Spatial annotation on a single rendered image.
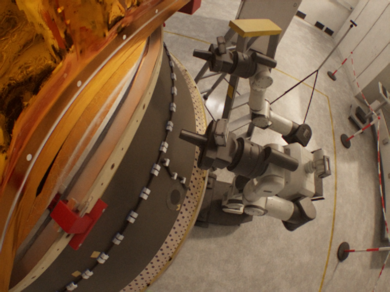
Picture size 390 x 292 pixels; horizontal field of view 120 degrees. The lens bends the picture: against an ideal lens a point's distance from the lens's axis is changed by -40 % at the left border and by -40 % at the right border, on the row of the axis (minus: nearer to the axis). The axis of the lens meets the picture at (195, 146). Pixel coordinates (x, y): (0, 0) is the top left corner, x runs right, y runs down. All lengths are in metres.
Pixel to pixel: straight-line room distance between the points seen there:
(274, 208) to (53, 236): 0.72
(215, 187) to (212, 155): 1.59
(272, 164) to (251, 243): 1.84
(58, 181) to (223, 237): 1.93
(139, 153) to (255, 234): 1.93
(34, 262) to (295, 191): 0.91
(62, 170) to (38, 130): 0.09
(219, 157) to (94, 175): 0.26
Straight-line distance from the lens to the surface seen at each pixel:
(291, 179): 0.87
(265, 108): 0.89
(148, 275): 0.87
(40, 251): 0.42
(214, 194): 1.96
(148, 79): 0.46
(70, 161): 0.36
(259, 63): 0.69
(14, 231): 0.39
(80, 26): 0.30
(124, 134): 0.38
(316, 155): 0.90
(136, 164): 0.52
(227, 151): 0.42
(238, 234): 2.19
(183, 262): 2.09
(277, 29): 1.46
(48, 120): 0.33
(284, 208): 0.81
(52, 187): 0.37
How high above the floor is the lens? 2.04
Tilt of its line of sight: 64 degrees down
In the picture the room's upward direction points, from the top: 19 degrees clockwise
